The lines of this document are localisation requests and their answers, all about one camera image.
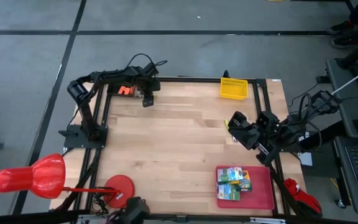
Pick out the person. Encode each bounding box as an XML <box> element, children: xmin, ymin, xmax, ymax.
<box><xmin>327</xmin><ymin>0</ymin><xmax>358</xmax><ymax>50</ymax></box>

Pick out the red desk lamp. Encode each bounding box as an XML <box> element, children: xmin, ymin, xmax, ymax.
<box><xmin>0</xmin><ymin>152</ymin><xmax>135</xmax><ymax>209</ymax></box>

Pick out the white paper sheet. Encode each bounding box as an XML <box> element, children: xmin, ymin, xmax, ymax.
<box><xmin>298</xmin><ymin>152</ymin><xmax>313</xmax><ymax>167</ymax></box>

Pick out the black aluminium table frame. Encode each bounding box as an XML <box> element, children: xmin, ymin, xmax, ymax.
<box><xmin>53</xmin><ymin>76</ymin><xmax>291</xmax><ymax>224</ymax></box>

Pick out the white rod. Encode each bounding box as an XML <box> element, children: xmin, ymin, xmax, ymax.
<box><xmin>331</xmin><ymin>62</ymin><xmax>358</xmax><ymax>96</ymax></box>

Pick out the white metal strip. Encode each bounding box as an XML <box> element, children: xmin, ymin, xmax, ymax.
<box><xmin>249</xmin><ymin>217</ymin><xmax>287</xmax><ymax>223</ymax></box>

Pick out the black table-level camera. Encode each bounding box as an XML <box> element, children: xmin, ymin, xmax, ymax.
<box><xmin>106</xmin><ymin>196</ymin><xmax>151</xmax><ymax>224</ymax></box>

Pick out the Crayola crayon box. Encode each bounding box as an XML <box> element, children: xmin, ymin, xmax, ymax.
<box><xmin>216</xmin><ymin>182</ymin><xmax>241</xmax><ymax>201</ymax></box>
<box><xmin>216</xmin><ymin>167</ymin><xmax>244</xmax><ymax>184</ymax></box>
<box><xmin>236</xmin><ymin>169</ymin><xmax>253</xmax><ymax>192</ymax></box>

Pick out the yellow plastic basket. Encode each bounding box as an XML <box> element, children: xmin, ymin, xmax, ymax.
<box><xmin>219</xmin><ymin>77</ymin><xmax>249</xmax><ymax>101</ymax></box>

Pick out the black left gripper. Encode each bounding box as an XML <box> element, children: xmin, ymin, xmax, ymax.
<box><xmin>140</xmin><ymin>78</ymin><xmax>162</xmax><ymax>108</ymax></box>

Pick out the red object with white tag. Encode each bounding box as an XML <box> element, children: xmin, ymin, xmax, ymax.
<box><xmin>283</xmin><ymin>177</ymin><xmax>323</xmax><ymax>218</ymax></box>

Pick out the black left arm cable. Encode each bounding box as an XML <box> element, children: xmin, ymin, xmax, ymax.
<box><xmin>126</xmin><ymin>53</ymin><xmax>168</xmax><ymax>71</ymax></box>

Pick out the pink plastic bin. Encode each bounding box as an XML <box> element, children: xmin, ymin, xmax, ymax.
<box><xmin>215</xmin><ymin>165</ymin><xmax>275</xmax><ymax>210</ymax></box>

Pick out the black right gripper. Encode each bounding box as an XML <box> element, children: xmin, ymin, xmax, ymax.
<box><xmin>228</xmin><ymin>111</ymin><xmax>291</xmax><ymax>151</ymax></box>

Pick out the black side table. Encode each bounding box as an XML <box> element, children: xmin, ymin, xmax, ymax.
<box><xmin>333</xmin><ymin>136</ymin><xmax>358</xmax><ymax>217</ymax></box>
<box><xmin>325</xmin><ymin>57</ymin><xmax>358</xmax><ymax>139</ymax></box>

